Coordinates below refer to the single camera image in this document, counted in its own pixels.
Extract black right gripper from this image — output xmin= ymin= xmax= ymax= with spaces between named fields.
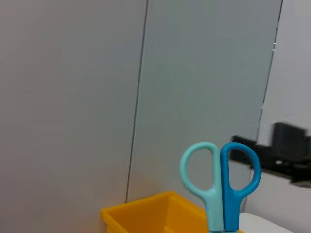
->
xmin=230 ymin=122 xmax=311 ymax=188

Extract blue capped scissors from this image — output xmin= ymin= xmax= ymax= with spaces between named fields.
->
xmin=179 ymin=142 xmax=262 ymax=233

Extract yellow plastic storage bin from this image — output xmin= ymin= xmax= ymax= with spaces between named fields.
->
xmin=101 ymin=191 xmax=245 ymax=233

